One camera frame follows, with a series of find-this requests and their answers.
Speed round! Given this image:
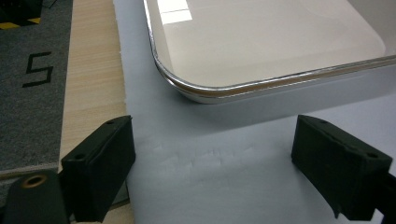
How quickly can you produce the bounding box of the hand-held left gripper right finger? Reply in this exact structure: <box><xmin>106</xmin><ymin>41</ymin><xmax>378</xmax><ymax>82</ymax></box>
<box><xmin>290</xmin><ymin>114</ymin><xmax>394</xmax><ymax>222</ymax></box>

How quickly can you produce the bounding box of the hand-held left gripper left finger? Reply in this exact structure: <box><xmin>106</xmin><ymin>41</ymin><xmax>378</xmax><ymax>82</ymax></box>
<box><xmin>60</xmin><ymin>115</ymin><xmax>137</xmax><ymax>223</ymax></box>

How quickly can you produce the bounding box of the white square plate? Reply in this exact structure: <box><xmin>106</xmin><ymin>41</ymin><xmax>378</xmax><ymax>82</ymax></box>
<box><xmin>162</xmin><ymin>60</ymin><xmax>396</xmax><ymax>105</ymax></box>
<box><xmin>143</xmin><ymin>0</ymin><xmax>396</xmax><ymax>92</ymax></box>

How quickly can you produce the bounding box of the black stand base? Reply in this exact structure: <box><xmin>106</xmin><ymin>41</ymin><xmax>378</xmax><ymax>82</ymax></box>
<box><xmin>0</xmin><ymin>0</ymin><xmax>43</xmax><ymax>31</ymax></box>

